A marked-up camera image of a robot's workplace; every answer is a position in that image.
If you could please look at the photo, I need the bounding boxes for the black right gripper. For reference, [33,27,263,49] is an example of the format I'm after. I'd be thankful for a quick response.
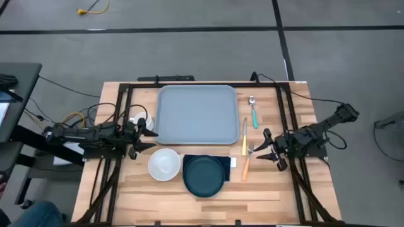
[253,128,296,162]

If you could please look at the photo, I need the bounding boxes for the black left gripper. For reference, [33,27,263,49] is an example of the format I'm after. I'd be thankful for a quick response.
[121,117,159,153]

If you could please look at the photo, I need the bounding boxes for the white ribbed bowl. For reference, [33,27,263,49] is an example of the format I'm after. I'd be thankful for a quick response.
[147,148,182,182]

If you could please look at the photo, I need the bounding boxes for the fork with orange handle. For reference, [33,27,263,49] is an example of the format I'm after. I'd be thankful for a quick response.
[241,141,255,182]

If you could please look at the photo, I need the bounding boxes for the navy blue cloth napkin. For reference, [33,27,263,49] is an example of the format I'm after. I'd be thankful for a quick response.
[182,154,232,182]

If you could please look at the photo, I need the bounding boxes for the dark green plate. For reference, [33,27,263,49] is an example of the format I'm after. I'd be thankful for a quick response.
[182,154,226,199]

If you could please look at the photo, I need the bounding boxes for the grey plastic tray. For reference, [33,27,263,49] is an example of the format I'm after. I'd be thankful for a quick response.
[153,84,241,146]

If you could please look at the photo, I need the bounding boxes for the white cup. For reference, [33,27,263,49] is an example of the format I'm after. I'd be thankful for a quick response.
[131,112,155,132]

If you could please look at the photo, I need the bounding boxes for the grey chair base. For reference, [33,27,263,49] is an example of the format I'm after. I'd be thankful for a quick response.
[374,110,404,131]

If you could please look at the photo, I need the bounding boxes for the person's leg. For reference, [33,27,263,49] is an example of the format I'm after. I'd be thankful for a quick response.
[9,201,67,227]

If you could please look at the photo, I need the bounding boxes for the dark grey desk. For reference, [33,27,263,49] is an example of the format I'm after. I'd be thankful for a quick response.
[0,62,43,143]

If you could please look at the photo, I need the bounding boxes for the spoon with teal handle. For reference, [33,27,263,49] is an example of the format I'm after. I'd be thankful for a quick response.
[248,95,259,129]

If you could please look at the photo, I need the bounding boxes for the black metal table frame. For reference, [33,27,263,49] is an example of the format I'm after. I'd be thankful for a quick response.
[74,81,345,227]

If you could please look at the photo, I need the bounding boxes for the black table cable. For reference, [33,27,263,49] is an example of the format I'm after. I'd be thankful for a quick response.
[251,71,345,105]

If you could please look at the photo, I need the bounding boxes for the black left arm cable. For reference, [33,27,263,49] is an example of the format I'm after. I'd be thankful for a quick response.
[86,102,149,127]

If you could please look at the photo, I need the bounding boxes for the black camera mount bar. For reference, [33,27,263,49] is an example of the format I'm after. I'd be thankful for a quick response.
[137,74,196,82]

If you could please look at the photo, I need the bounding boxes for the yellow arm cable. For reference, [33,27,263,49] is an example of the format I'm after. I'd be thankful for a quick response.
[61,112,86,129]

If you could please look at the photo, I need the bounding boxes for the thin black floor cable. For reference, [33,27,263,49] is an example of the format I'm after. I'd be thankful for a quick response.
[38,76,102,98]

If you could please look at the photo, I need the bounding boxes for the yellow floor cable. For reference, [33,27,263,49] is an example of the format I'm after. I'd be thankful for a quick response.
[77,0,110,16]

